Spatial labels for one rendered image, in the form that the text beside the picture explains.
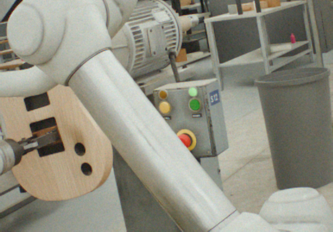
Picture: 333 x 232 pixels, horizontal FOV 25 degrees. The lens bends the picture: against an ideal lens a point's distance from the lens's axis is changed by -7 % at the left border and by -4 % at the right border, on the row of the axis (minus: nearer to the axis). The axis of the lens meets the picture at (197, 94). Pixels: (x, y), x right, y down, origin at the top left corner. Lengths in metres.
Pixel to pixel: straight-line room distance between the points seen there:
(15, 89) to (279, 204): 0.64
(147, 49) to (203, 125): 0.32
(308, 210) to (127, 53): 0.96
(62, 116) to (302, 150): 2.96
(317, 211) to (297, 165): 3.47
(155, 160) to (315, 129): 3.60
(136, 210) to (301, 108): 2.46
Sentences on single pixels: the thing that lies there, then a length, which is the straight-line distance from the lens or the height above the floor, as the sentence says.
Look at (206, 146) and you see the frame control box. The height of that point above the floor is 0.95.
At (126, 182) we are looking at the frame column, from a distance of 2.53.
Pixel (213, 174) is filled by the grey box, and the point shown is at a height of 0.80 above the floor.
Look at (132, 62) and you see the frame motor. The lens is 2.28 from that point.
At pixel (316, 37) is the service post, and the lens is 6.37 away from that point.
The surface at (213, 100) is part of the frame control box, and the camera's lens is 2.17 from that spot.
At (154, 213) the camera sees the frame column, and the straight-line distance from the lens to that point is 2.52.
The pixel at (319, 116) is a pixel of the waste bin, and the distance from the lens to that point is 4.91.
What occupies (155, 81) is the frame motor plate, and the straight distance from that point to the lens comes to 2.39.
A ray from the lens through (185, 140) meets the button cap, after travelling 2.16.
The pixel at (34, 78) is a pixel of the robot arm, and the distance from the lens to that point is 1.69.
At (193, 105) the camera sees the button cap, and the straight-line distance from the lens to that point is 2.15.
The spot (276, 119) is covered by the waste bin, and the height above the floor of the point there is 0.48.
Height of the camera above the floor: 1.40
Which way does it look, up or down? 8 degrees down
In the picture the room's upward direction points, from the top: 9 degrees counter-clockwise
